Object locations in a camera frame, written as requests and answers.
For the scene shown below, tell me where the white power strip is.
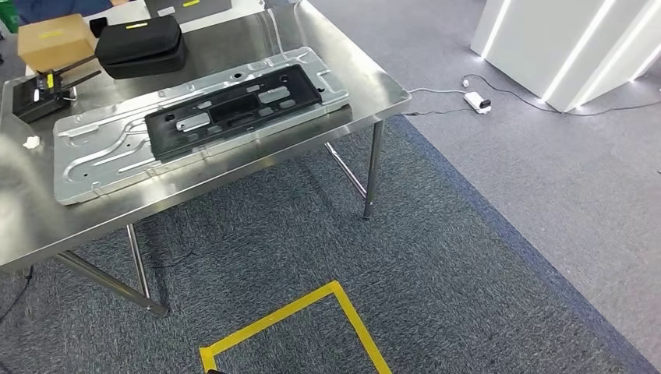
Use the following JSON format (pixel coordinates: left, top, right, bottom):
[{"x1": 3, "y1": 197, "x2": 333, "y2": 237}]
[{"x1": 463, "y1": 91, "x2": 493, "y2": 115}]

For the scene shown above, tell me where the black zip case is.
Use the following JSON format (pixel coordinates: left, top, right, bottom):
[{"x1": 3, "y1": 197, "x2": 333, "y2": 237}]
[{"x1": 94, "y1": 14, "x2": 188, "y2": 81}]

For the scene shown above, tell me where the black floor cable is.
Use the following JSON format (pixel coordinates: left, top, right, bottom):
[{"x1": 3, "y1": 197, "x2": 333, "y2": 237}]
[{"x1": 0, "y1": 264, "x2": 36, "y2": 326}]

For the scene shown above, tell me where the grey stamped metal plate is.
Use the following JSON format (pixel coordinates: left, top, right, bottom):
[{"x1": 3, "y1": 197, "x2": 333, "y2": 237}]
[{"x1": 52, "y1": 46, "x2": 351, "y2": 206}]

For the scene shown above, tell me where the brown cardboard box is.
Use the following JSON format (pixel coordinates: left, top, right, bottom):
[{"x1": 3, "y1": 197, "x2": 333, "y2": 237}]
[{"x1": 16, "y1": 12, "x2": 99, "y2": 74}]

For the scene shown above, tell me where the black plastic panel part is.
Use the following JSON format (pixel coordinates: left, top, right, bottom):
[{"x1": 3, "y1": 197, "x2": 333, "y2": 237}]
[{"x1": 144, "y1": 63, "x2": 323, "y2": 161}]

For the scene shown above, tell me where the white cable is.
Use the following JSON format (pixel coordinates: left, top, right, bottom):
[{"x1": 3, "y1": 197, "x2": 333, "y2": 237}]
[{"x1": 408, "y1": 86, "x2": 468, "y2": 97}]

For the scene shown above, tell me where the white cabinet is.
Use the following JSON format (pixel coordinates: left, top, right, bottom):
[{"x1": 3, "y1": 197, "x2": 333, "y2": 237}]
[{"x1": 469, "y1": 0, "x2": 661, "y2": 114}]

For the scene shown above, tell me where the steel workbench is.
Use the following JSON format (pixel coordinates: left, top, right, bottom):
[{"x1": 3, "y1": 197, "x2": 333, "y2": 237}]
[{"x1": 0, "y1": 0, "x2": 413, "y2": 319}]

